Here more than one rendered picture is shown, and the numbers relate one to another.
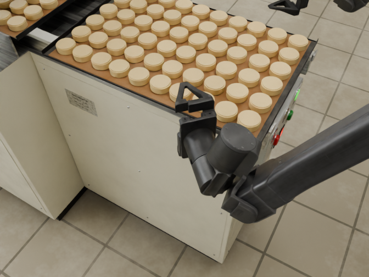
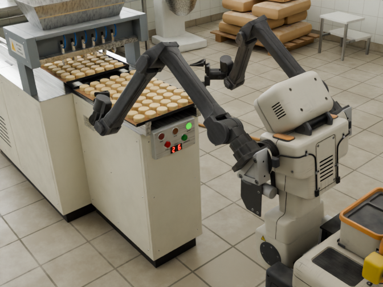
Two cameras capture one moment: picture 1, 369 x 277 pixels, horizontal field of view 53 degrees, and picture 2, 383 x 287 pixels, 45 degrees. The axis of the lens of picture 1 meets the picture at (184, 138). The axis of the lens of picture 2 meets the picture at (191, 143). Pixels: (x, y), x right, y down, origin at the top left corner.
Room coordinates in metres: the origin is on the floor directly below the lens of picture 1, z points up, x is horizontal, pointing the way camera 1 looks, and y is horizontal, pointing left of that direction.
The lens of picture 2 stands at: (-1.13, -1.05, 1.80)
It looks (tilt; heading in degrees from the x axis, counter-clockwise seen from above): 29 degrees down; 22
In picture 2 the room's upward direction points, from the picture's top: 2 degrees counter-clockwise
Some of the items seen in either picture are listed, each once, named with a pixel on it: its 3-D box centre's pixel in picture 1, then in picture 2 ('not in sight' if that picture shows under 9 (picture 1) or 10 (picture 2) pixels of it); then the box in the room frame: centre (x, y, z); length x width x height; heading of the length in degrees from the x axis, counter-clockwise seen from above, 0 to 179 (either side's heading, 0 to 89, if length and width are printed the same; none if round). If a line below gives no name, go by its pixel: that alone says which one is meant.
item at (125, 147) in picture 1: (166, 142); (138, 165); (0.83, 0.07, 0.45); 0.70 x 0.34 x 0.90; 60
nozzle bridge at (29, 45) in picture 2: not in sight; (81, 49); (1.08, 0.50, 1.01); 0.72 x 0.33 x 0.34; 150
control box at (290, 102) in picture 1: (276, 122); (173, 138); (0.64, -0.25, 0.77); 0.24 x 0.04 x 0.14; 150
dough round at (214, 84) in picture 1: (214, 85); (136, 106); (0.63, -0.07, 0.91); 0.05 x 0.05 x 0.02
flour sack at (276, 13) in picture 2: not in sight; (281, 7); (4.66, 0.02, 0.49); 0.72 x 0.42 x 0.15; 156
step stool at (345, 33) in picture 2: not in sight; (343, 35); (4.54, -0.75, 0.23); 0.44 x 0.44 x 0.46; 52
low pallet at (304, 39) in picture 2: not in sight; (264, 37); (4.81, 0.26, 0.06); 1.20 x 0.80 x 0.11; 63
